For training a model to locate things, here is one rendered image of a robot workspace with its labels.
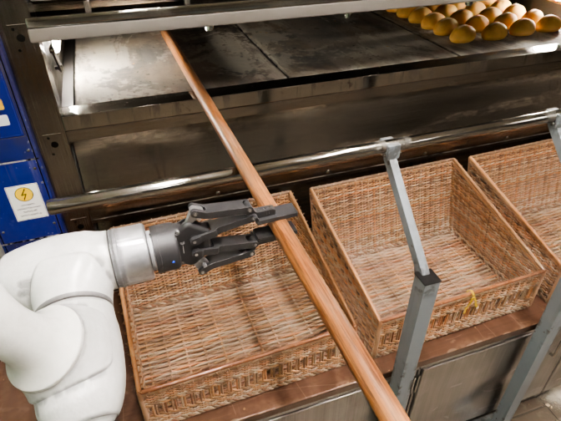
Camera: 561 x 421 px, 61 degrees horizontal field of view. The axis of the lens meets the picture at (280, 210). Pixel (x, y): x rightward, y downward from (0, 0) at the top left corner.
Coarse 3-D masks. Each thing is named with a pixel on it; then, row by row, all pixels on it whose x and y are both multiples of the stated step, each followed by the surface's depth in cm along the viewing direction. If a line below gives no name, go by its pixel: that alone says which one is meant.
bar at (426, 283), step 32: (480, 128) 112; (512, 128) 115; (288, 160) 99; (320, 160) 101; (384, 160) 109; (96, 192) 89; (128, 192) 90; (160, 192) 92; (416, 256) 104; (416, 288) 105; (416, 320) 107; (544, 320) 135; (416, 352) 115; (544, 352) 141; (512, 384) 154; (512, 416) 162
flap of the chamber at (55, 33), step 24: (384, 0) 110; (408, 0) 112; (432, 0) 114; (456, 0) 116; (480, 0) 118; (96, 24) 93; (120, 24) 94; (144, 24) 96; (168, 24) 97; (192, 24) 99; (216, 24) 100
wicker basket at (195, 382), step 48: (288, 192) 147; (144, 288) 142; (192, 288) 147; (240, 288) 150; (288, 288) 150; (336, 288) 126; (144, 336) 135; (192, 336) 135; (240, 336) 135; (288, 336) 135; (144, 384) 122; (192, 384) 109; (240, 384) 116
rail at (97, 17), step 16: (240, 0) 101; (256, 0) 101; (272, 0) 102; (288, 0) 103; (304, 0) 104; (320, 0) 105; (336, 0) 107; (352, 0) 108; (48, 16) 90; (64, 16) 91; (80, 16) 92; (96, 16) 92; (112, 16) 93; (128, 16) 94; (144, 16) 95; (160, 16) 96; (176, 16) 97
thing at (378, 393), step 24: (192, 72) 131; (216, 120) 107; (240, 168) 91; (264, 192) 83; (288, 240) 73; (312, 264) 69; (312, 288) 65; (336, 312) 61; (336, 336) 59; (360, 360) 56; (360, 384) 54; (384, 384) 53; (384, 408) 51
